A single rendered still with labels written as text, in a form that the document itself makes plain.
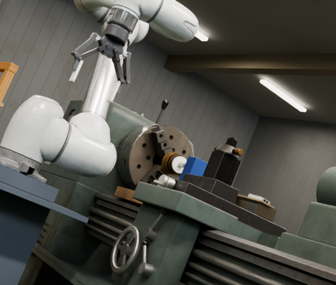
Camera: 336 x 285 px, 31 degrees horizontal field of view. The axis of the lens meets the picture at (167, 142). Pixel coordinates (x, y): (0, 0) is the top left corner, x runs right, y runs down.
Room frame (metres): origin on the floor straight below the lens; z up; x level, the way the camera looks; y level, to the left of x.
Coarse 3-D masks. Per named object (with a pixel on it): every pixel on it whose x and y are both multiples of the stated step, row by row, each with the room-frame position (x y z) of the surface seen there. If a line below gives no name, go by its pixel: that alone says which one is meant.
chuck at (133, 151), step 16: (144, 128) 2.52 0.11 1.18; (160, 128) 2.51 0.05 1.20; (176, 128) 2.55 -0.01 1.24; (128, 144) 2.51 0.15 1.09; (144, 144) 2.50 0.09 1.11; (176, 144) 2.56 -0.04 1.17; (128, 160) 2.48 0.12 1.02; (144, 160) 2.51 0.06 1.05; (128, 176) 2.52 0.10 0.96; (176, 176) 2.58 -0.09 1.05
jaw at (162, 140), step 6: (156, 132) 2.46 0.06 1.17; (162, 132) 2.47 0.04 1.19; (156, 138) 2.48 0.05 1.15; (162, 138) 2.48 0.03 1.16; (156, 144) 2.50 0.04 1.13; (162, 144) 2.46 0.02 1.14; (168, 144) 2.47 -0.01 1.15; (156, 150) 2.51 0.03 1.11; (162, 150) 2.47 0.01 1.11; (168, 150) 2.46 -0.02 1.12; (162, 156) 2.48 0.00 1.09
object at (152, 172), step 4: (152, 168) 2.52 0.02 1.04; (156, 168) 2.49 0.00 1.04; (160, 168) 2.46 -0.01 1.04; (148, 172) 2.52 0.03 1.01; (152, 172) 2.48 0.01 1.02; (156, 172) 2.47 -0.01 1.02; (160, 172) 2.46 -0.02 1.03; (164, 172) 2.47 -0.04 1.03; (144, 176) 2.51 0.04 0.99; (148, 176) 2.49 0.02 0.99; (152, 176) 2.47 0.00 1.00; (156, 176) 2.48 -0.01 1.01; (140, 180) 2.51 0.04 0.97; (144, 180) 2.49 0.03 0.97; (148, 180) 2.49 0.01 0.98; (152, 180) 2.50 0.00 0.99; (152, 184) 2.50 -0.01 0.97
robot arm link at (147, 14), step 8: (120, 0) 1.74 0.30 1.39; (128, 0) 1.73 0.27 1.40; (136, 0) 1.74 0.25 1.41; (144, 0) 1.74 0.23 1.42; (152, 0) 1.76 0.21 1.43; (160, 0) 1.77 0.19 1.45; (128, 8) 1.74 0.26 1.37; (136, 8) 1.75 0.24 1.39; (144, 8) 1.76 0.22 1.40; (152, 8) 1.77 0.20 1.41; (144, 16) 1.78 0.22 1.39; (152, 16) 1.78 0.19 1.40
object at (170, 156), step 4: (172, 152) 2.46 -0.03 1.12; (164, 156) 2.45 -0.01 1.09; (168, 156) 2.43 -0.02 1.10; (172, 156) 2.43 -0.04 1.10; (176, 156) 2.40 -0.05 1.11; (180, 156) 2.41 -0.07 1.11; (164, 160) 2.44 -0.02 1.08; (168, 160) 2.42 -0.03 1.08; (172, 160) 2.40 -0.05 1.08; (164, 164) 2.44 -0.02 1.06; (168, 164) 2.42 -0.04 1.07; (164, 168) 2.45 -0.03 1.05; (168, 168) 2.43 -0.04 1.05; (168, 172) 2.46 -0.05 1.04; (172, 172) 2.44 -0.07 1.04; (176, 172) 2.42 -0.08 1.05
